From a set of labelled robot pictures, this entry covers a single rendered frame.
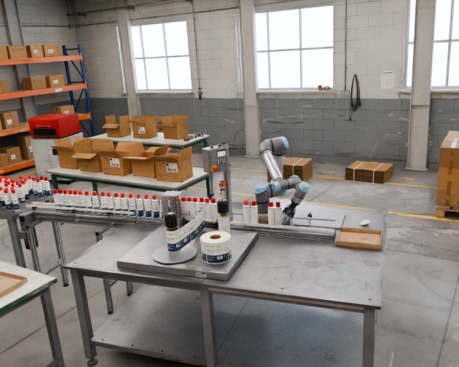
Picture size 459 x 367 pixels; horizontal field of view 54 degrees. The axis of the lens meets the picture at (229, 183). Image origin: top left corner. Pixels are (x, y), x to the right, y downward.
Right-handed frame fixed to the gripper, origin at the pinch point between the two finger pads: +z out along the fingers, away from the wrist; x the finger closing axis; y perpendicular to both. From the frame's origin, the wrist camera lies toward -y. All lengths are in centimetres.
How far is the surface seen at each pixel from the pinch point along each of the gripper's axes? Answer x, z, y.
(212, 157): -71, -14, 0
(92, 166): -246, 151, -159
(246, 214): -26.7, 10.2, 2.9
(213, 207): -52, 20, 3
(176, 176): -130, 85, -131
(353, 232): 48, -16, -12
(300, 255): 21.8, -0.6, 33.4
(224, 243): -24, 5, 64
